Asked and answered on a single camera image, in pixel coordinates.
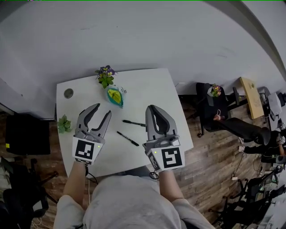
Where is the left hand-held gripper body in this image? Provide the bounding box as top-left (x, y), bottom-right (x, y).
top-left (71, 127), bottom-right (105, 165)

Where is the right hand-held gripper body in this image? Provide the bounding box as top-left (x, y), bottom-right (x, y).
top-left (142, 134), bottom-right (185, 173)

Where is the black pen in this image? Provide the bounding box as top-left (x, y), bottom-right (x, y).
top-left (122, 119), bottom-right (147, 127)
top-left (116, 131), bottom-right (140, 147)

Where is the teal yellow pencil pouch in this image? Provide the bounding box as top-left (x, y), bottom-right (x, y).
top-left (105, 87), bottom-right (124, 109)

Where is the person's right forearm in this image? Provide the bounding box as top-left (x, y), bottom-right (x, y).
top-left (158, 169), bottom-right (185, 204)

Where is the person's left forearm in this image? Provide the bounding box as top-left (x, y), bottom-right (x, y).
top-left (63, 161), bottom-right (87, 211)

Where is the small green succulent plant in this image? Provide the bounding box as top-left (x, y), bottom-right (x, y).
top-left (57, 114), bottom-right (73, 134)

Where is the white table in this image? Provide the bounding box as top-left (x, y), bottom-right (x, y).
top-left (55, 68), bottom-right (194, 179)

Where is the small pink trinket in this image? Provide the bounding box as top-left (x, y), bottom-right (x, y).
top-left (213, 109), bottom-right (224, 122)

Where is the purple flower potted plant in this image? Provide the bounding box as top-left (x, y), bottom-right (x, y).
top-left (94, 65), bottom-right (118, 89)

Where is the black cabinet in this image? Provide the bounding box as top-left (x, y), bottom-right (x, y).
top-left (5, 114), bottom-right (51, 156)

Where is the pink yellow flower potted plant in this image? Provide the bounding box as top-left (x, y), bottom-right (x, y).
top-left (207, 83), bottom-right (223, 98)

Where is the person's grey shirt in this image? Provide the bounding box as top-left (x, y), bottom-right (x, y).
top-left (53, 174), bottom-right (215, 229)

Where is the black reclined office chair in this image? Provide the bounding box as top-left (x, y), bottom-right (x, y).
top-left (196, 82), bottom-right (271, 146)

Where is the light wooden desk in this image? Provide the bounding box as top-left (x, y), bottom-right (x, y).
top-left (239, 76), bottom-right (265, 120)

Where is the white device box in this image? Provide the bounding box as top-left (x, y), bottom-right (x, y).
top-left (266, 92), bottom-right (282, 117)

